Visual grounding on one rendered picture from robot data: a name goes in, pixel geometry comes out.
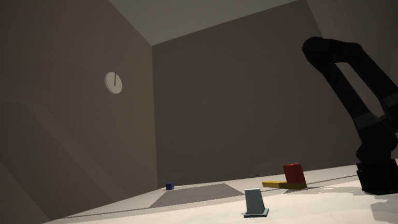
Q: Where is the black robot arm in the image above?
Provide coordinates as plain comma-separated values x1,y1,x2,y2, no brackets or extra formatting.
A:
302,36,398,195

